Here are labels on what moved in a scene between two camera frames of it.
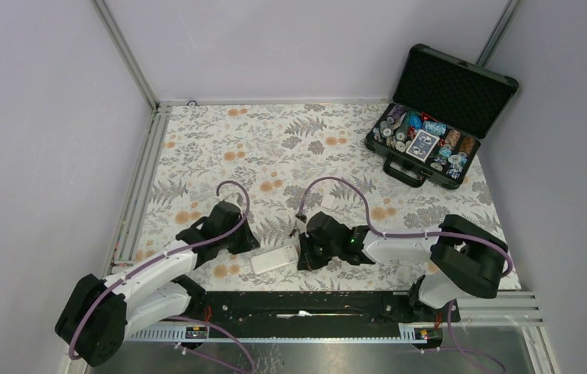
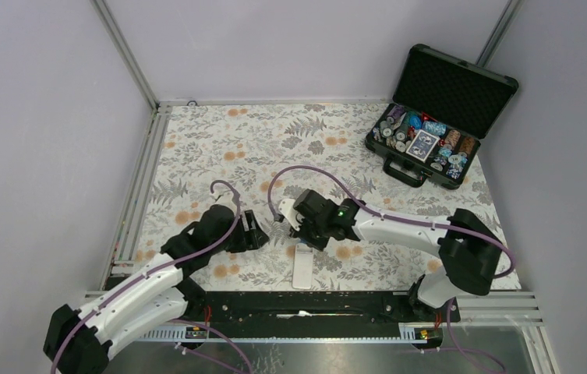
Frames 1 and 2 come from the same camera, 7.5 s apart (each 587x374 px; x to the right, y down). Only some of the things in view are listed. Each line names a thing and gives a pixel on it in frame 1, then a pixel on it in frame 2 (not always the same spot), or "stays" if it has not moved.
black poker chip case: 443,107 stays
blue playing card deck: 422,146 stays
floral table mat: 279,163 stays
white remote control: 273,259 to 303,267
